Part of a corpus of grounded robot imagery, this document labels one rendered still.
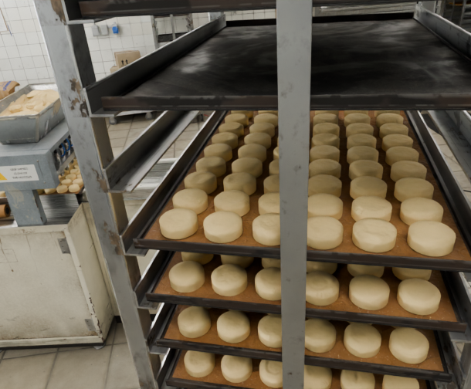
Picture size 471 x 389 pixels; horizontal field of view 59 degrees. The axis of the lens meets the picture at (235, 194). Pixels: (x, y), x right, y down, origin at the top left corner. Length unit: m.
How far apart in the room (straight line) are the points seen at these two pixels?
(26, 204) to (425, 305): 1.71
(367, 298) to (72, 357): 2.14
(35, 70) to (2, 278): 4.44
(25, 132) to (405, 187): 1.64
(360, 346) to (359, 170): 0.25
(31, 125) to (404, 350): 1.65
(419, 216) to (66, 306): 1.99
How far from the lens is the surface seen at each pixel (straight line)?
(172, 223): 0.54
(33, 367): 2.61
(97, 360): 2.48
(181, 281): 0.58
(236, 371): 0.70
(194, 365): 0.72
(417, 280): 0.60
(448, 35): 0.75
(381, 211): 0.55
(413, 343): 0.64
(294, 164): 0.42
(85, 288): 2.19
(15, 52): 6.46
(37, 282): 2.26
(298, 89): 0.40
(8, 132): 2.00
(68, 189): 2.14
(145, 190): 2.02
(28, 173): 1.91
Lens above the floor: 1.80
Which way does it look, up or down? 29 degrees down
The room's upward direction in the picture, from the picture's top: 4 degrees counter-clockwise
